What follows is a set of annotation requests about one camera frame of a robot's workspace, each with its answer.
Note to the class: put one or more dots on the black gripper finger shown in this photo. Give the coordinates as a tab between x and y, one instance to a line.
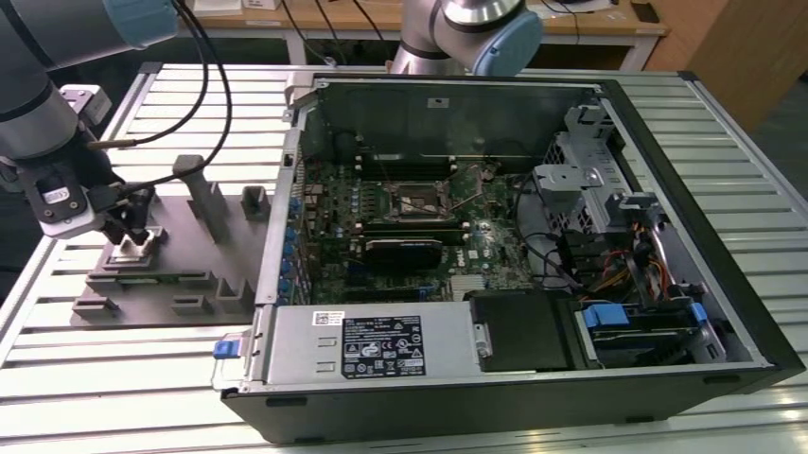
115	227
140	235

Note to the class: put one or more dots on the silver CPU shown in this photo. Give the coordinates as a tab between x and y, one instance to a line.
135	251

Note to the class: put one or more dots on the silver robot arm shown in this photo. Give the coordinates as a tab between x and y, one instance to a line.
38	94

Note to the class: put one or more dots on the CPU socket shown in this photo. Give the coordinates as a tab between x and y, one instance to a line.
420	198

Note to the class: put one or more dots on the grey parts rack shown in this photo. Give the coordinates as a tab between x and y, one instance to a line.
190	246

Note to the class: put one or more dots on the green RAM stick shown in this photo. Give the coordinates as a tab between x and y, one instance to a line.
169	281
410	236

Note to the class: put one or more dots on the blue plastic latch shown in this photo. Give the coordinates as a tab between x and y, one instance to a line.
227	349

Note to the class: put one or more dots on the grey power supply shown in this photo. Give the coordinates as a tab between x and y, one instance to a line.
297	340

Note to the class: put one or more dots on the white cardboard box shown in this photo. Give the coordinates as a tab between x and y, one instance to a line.
262	4
218	5

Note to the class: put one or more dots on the black graphics card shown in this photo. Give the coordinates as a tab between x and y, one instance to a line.
404	255

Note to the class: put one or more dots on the silver chipset heatsink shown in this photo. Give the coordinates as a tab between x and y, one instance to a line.
470	286

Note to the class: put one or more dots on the silver coin battery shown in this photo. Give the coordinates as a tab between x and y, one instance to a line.
486	173

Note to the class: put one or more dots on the green motherboard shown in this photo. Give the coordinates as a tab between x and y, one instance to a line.
505	255

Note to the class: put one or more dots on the black PC case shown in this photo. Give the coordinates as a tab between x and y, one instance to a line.
442	411

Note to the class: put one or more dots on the black plastic shroud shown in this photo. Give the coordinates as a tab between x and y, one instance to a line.
524	331

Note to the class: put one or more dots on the metal disk bay cage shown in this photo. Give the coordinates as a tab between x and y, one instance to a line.
568	182

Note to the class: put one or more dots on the hard disk in blue carrier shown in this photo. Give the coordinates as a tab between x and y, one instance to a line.
607	316

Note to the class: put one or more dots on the wooden desk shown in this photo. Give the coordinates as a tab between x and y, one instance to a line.
621	26

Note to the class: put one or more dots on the black phone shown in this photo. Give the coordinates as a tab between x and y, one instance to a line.
647	12

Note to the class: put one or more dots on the brown wooden cabinet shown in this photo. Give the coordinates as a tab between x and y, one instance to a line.
745	57

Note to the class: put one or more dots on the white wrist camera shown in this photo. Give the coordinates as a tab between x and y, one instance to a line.
60	208

